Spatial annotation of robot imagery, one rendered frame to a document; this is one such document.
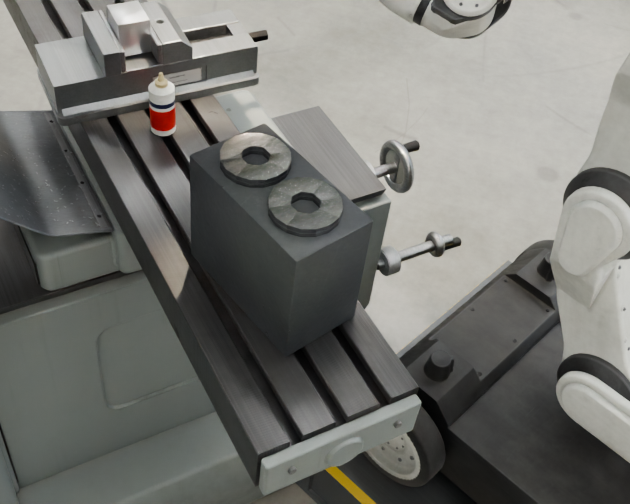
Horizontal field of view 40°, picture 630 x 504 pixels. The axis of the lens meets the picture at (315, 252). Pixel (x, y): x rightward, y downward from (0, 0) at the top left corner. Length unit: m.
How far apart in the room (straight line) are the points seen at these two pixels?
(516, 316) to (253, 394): 0.73
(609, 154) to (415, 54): 2.14
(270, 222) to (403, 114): 2.05
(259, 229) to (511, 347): 0.74
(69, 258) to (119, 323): 0.20
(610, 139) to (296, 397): 0.55
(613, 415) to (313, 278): 0.62
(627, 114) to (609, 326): 0.37
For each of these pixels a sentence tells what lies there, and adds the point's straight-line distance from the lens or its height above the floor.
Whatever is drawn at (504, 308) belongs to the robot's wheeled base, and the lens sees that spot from 1.70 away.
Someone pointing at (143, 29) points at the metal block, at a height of 1.05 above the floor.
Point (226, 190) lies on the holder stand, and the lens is 1.06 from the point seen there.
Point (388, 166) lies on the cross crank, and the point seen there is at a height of 0.64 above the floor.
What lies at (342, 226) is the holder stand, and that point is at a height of 1.11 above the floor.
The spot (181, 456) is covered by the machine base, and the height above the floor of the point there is 0.20.
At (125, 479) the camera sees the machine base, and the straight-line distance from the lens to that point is 1.87.
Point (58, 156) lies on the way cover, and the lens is 1.50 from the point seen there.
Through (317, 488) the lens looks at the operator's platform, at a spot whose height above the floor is 0.25.
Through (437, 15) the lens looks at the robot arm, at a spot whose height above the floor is 1.21.
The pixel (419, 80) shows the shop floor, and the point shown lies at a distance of 3.22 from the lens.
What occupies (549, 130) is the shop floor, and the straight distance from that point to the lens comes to 3.14.
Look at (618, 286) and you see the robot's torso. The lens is 1.38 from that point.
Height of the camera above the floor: 1.84
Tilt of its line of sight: 47 degrees down
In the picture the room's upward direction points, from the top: 8 degrees clockwise
